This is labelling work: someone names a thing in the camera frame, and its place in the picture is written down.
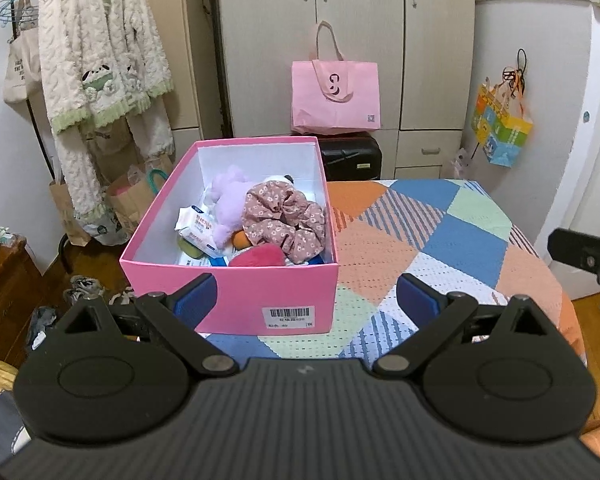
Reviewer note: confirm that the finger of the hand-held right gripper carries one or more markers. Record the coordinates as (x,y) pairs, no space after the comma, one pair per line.
(575,250)

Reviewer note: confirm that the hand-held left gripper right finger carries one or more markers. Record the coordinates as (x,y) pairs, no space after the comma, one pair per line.
(417,295)

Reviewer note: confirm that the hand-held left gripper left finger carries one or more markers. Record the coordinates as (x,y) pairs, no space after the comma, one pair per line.
(197,297)

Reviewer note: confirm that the blue and white packet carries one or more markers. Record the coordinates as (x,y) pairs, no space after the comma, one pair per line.
(219,261)

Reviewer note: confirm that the pink cardboard box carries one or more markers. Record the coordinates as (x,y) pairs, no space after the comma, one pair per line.
(240,300)

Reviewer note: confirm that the green cup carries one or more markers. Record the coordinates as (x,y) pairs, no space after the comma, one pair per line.
(187,247)

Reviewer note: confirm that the white tissue pack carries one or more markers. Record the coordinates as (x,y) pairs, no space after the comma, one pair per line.
(197,225)

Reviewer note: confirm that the red plush toy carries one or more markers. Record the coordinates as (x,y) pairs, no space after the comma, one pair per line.
(257,256)

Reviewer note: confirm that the purple plush toy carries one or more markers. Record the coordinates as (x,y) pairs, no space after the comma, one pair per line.
(230,200)

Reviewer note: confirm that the pink floral scrunchie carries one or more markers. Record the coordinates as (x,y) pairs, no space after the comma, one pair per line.
(280,220)

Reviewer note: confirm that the white plush cat toy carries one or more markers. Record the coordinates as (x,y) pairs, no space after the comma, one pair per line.
(277,178)

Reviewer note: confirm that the patchwork blanket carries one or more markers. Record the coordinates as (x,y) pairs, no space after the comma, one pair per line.
(430,240)

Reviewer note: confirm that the grey sneaker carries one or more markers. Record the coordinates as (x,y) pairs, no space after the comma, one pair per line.
(85,287)
(122,296)

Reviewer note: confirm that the white door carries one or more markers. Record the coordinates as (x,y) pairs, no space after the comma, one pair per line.
(580,160)

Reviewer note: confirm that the colourful paper gift bag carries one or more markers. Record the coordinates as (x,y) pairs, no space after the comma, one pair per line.
(505,135)

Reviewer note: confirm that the black suitcase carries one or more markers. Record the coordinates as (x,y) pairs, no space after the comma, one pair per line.
(350,157)

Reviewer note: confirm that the dark shoe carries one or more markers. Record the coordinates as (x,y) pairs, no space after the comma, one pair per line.
(40,322)

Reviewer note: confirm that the wooden cabinet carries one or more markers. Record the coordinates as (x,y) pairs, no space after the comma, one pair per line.
(5,300)

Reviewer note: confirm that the small packet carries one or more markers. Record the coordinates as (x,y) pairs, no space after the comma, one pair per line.
(2,236)

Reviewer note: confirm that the pink tote bag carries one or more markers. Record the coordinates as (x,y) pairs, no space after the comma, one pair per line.
(330,110)

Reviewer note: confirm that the black clothes rack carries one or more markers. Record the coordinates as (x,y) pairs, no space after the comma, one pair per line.
(44,150)

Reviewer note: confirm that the beige wardrobe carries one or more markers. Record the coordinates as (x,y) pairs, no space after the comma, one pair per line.
(430,35)

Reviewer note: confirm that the canvas tote bag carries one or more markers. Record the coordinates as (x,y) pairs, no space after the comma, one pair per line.
(22,75)

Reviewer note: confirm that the fluffy cream pajama jacket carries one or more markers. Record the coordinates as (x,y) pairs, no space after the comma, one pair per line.
(80,35)

